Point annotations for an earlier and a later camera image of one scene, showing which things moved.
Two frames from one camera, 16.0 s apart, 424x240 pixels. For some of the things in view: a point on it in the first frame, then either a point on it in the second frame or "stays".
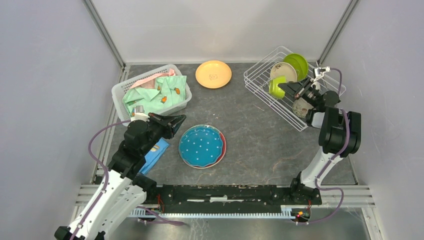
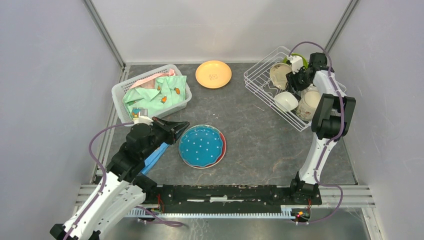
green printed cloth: (168, 91) stays
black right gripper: (292, 88) → (292, 80)
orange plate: (213, 74) stays
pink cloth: (149, 82) stays
